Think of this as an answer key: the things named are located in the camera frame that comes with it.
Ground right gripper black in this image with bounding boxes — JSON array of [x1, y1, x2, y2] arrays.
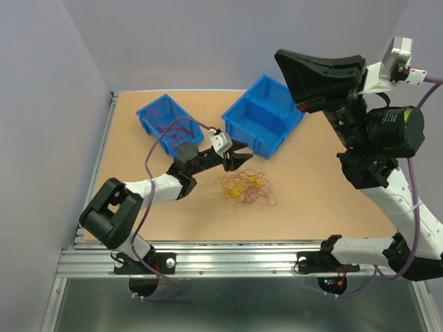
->
[[276, 46, 370, 151]]

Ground pile of wires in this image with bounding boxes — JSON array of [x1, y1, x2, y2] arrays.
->
[[204, 168, 279, 208]]

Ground dark red wire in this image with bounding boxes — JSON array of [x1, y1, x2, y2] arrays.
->
[[143, 100, 197, 150]]

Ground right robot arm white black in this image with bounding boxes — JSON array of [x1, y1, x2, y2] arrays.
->
[[275, 49, 442, 281]]

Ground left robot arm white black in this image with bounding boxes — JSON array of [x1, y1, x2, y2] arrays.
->
[[79, 135, 253, 276]]

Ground large blue divided bin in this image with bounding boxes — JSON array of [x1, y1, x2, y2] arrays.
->
[[221, 75, 304, 159]]

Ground small blue plastic bin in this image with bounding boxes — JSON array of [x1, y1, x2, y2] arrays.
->
[[136, 94, 204, 158]]

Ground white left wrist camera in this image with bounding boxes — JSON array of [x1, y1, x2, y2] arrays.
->
[[210, 131, 233, 157]]

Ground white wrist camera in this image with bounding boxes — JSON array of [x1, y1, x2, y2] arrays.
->
[[210, 131, 233, 157], [360, 36, 427, 94]]

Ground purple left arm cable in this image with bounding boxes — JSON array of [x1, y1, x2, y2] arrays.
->
[[128, 117, 217, 302]]

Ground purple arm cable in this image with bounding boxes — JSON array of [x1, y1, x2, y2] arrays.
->
[[323, 77, 443, 299], [128, 117, 217, 302]]

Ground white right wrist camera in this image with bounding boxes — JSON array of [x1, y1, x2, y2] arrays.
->
[[360, 36, 427, 94]]

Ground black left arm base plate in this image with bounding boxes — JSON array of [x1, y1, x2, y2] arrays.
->
[[110, 251, 177, 275]]

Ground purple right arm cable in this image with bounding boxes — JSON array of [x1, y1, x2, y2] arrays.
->
[[323, 77, 443, 299]]

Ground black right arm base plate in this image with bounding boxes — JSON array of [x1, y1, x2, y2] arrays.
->
[[294, 251, 360, 275]]

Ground aluminium side frame rail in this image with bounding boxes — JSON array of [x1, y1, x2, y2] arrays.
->
[[71, 91, 120, 248]]

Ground aluminium mounting rail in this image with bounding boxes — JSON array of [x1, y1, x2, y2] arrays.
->
[[57, 241, 426, 279]]

